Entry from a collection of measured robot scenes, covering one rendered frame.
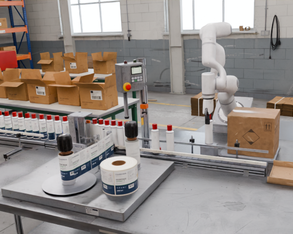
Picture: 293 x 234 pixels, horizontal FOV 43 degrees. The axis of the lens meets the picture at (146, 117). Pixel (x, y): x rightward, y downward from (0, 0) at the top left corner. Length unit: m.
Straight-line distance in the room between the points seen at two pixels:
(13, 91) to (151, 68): 4.35
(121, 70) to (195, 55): 5.83
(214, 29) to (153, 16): 6.19
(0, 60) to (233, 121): 5.85
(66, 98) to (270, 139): 2.77
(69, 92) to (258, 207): 3.06
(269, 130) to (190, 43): 5.96
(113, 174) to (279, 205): 0.85
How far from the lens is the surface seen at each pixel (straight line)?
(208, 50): 2.48
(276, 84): 7.77
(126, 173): 1.97
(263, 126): 2.49
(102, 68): 6.79
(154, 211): 1.95
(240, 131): 2.53
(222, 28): 2.64
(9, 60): 7.90
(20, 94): 5.17
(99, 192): 2.08
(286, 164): 2.48
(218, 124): 3.06
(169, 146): 2.47
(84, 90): 4.28
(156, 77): 8.82
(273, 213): 1.97
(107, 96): 4.19
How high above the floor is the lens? 1.80
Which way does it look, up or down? 16 degrees down
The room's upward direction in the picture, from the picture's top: 3 degrees counter-clockwise
